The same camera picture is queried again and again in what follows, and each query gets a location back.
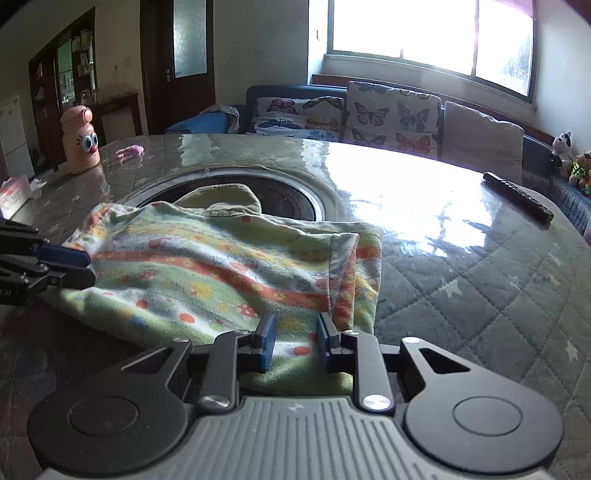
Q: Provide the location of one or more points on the lying butterfly cushion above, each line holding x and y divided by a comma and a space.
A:
318, 118

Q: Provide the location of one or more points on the blue sofa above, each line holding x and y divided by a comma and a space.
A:
538, 170

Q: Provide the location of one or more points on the brown bear plush toy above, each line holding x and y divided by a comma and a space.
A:
580, 171

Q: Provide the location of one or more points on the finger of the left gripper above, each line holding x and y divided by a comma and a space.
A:
62, 255
69, 276

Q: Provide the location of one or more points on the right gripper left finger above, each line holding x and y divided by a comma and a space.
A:
233, 353

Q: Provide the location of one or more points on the small pink toy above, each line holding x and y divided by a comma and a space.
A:
129, 152

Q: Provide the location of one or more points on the black white plush toy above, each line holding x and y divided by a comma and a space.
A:
561, 154

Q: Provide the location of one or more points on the dark wooden display cabinet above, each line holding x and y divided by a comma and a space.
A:
60, 75

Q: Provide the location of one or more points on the upright butterfly cushion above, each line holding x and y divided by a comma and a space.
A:
394, 119

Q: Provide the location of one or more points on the plain beige cushion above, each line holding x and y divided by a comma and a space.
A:
474, 140

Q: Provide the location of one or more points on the dark wooden door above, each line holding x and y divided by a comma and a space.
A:
176, 46

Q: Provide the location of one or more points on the dark wooden side table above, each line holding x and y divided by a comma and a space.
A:
117, 119

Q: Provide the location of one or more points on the colourful patterned child shirt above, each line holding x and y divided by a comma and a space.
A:
212, 262

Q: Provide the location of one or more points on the window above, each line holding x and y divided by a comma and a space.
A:
488, 41

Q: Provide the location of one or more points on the black remote control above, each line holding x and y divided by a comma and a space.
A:
519, 198

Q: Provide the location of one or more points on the grey blanket on sofa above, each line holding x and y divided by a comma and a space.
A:
220, 119

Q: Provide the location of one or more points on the tissue box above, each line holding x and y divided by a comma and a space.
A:
16, 191

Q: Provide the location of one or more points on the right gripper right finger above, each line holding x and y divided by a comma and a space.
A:
360, 355

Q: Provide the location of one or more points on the orange plush toy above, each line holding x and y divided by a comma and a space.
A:
585, 186

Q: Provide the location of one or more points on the white refrigerator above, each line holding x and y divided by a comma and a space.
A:
13, 140

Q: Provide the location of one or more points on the pink cartoon bottle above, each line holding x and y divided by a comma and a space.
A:
80, 142

